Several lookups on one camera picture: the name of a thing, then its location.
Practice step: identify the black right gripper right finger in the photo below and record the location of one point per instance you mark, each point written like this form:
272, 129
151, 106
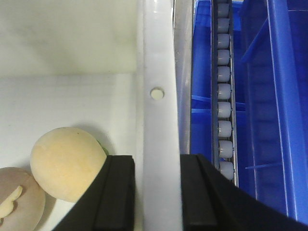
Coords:
210, 202

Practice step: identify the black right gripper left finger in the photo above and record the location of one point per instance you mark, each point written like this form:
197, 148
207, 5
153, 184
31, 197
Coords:
109, 202

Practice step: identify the yellow plush ball toy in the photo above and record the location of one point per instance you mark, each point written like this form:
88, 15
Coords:
65, 161

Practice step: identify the pink plush ball toy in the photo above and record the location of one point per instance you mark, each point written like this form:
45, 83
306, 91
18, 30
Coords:
22, 200

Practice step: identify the white plastic tote box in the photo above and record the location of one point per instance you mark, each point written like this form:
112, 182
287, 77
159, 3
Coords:
106, 67

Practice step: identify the white roller track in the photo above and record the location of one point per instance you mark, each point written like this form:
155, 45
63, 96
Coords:
223, 104

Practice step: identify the grey metal shelf frame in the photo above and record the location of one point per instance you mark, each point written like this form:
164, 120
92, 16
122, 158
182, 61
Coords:
183, 38

